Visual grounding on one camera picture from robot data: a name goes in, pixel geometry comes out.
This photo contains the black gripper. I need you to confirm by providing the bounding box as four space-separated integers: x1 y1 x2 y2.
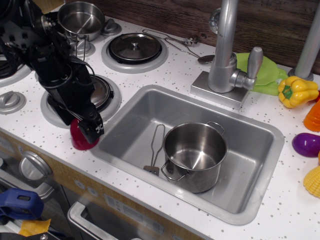
47 77 104 144

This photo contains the red toy sweet potato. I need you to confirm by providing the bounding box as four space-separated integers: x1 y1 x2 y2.
70 118 100 151

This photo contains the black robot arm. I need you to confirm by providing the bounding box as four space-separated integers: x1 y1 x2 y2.
0 0 104 144

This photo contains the steel pot in sink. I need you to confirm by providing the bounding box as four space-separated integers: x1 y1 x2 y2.
161 121 228 193

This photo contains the steel pot back burner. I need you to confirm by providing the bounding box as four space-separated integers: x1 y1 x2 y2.
57 1 105 41

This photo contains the grey sink basin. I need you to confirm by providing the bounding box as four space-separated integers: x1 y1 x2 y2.
92 85 284 225

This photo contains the steel lid front burner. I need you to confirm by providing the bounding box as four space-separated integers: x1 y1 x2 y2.
90 74 114 112

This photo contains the steel lid burner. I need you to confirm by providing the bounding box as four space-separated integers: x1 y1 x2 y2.
90 74 114 112
107 33 163 65

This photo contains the silver oven knob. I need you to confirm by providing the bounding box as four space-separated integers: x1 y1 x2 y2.
19 150 53 181

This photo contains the grey stove knob middle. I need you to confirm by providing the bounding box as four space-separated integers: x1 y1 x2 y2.
70 40 96 59

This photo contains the grey stove knob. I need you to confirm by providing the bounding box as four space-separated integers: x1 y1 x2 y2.
0 91 27 115
70 40 96 59
101 18 122 37

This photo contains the grey stove knob front left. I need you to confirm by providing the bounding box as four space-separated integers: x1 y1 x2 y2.
0 91 27 115

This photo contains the steel lid back burner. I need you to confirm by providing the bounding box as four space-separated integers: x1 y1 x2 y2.
107 33 163 65

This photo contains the grey stove knob back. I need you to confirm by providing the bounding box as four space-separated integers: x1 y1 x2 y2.
101 18 122 37

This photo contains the black coil burner left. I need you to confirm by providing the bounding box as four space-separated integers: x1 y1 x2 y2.
0 54 14 79

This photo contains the yellow tape piece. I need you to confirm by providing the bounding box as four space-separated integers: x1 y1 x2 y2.
18 219 51 237

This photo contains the silver toy faucet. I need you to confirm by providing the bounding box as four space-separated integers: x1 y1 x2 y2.
190 0 264 110

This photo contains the green cloth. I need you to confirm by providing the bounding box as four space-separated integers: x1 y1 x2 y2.
235 52 288 97

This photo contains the yellow toy bell pepper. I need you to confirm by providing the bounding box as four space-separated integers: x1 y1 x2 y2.
278 76 319 109

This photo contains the purple toy eggplant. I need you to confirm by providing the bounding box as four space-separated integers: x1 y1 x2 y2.
292 133 320 158

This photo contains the orange toy vegetable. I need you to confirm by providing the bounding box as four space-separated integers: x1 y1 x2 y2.
303 101 320 132

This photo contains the grey vertical pole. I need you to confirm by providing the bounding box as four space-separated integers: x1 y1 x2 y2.
288 4 320 81

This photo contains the yellow toy corn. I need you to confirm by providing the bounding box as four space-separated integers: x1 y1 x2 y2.
303 166 320 198

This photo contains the metal wire spatula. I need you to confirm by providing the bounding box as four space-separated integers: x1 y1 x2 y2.
143 124 166 176

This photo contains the silver oven door handle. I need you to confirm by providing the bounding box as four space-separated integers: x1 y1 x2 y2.
67 201 140 240

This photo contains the metal wire whisk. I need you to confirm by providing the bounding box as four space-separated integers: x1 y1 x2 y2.
164 37 200 59

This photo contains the metal wire ladle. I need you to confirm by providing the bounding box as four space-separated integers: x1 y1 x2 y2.
142 28 215 64

